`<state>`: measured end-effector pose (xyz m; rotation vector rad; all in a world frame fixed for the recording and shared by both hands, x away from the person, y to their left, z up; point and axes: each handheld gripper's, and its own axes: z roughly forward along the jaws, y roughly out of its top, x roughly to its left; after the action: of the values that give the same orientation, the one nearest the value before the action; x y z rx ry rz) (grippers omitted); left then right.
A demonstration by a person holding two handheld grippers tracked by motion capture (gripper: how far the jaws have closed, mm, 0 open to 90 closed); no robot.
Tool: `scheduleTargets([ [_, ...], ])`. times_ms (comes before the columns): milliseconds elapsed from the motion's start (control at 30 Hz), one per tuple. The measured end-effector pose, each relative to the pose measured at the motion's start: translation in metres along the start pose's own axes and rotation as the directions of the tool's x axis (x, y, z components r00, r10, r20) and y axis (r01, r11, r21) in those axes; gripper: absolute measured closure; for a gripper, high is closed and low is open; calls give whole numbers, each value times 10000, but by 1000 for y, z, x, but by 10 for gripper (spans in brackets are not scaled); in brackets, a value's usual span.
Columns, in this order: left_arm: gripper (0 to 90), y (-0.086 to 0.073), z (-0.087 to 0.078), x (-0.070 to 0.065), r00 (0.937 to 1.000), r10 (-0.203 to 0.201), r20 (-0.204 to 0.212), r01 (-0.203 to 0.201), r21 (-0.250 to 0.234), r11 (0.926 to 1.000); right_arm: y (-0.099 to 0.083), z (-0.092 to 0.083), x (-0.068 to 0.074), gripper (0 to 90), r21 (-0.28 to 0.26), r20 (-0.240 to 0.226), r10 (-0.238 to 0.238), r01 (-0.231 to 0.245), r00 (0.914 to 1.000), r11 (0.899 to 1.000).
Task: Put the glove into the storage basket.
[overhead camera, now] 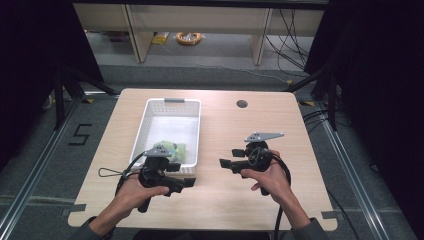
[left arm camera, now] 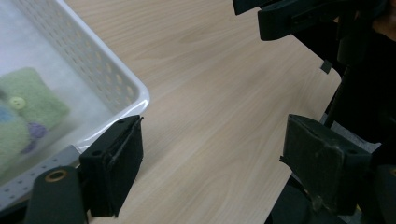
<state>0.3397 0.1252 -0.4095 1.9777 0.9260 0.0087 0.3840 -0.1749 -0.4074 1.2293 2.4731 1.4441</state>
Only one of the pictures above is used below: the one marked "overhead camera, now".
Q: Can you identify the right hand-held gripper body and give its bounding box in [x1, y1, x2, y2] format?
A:
[233, 131, 285, 197]

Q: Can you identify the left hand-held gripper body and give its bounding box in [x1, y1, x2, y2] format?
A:
[137, 144, 188, 214]

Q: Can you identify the light green fuzzy sock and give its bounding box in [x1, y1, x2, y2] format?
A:
[153, 140, 177, 150]
[171, 143, 187, 164]

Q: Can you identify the white perforated plastic basket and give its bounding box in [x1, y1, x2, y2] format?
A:
[129, 97, 202, 177]

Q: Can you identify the person's right hand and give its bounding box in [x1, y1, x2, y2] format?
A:
[240, 149, 293, 204]

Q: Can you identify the person's left hand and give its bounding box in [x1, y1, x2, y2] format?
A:
[114, 176, 171, 210]

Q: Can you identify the black metal stand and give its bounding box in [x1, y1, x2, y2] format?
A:
[52, 64, 120, 132]
[283, 64, 340, 132]

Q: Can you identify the yellow packet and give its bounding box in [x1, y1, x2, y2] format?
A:
[151, 32, 170, 46]

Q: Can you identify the light wooden shelf unit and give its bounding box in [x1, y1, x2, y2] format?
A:
[73, 2, 327, 66]

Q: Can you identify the black curtain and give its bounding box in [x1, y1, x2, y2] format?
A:
[0, 0, 105, 171]
[303, 0, 424, 234]

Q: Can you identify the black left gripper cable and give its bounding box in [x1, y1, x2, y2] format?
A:
[114, 150, 148, 198]

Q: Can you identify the thin grey wire loop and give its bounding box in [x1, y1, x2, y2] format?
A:
[98, 167, 128, 179]

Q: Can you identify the white floor cable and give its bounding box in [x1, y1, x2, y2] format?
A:
[159, 42, 292, 84]

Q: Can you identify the aluminium floor rail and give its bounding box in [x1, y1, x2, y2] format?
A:
[318, 103, 391, 240]
[0, 95, 86, 233]

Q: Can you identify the black floor cable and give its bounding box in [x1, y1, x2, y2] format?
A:
[324, 186, 362, 240]

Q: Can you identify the bundle of black floor cables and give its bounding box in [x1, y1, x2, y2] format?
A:
[264, 8, 312, 72]

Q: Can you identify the yellow coiled ring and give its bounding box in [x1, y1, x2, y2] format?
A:
[175, 31, 203, 46]

